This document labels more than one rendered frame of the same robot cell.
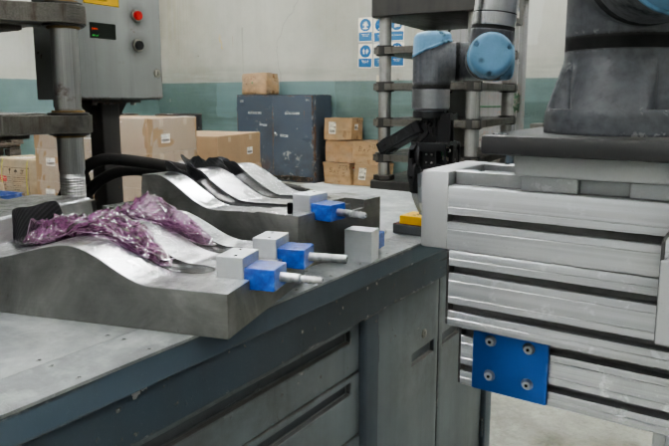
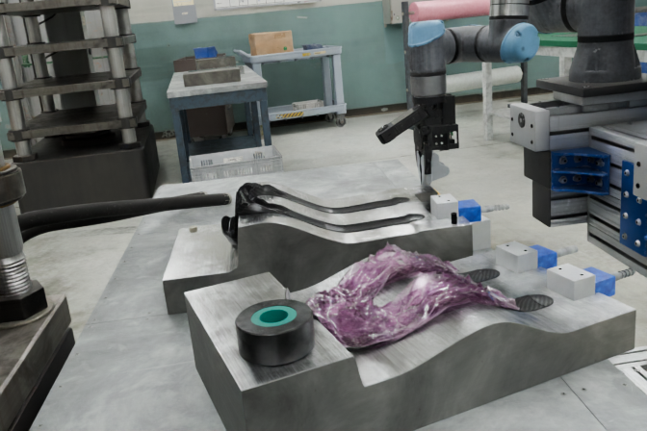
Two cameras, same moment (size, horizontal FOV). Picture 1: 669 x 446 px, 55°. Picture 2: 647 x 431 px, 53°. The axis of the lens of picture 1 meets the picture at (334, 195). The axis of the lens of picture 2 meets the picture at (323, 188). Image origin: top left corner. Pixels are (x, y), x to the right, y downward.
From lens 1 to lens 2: 0.96 m
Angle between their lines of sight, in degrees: 39
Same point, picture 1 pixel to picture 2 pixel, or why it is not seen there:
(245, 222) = (405, 245)
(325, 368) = not seen: hidden behind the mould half
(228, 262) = (584, 283)
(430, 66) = (438, 54)
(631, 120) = not seen: outside the picture
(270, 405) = not seen: hidden behind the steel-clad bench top
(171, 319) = (590, 352)
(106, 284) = (531, 346)
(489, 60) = (528, 48)
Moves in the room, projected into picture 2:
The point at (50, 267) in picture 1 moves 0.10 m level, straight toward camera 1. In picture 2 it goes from (473, 355) to (570, 368)
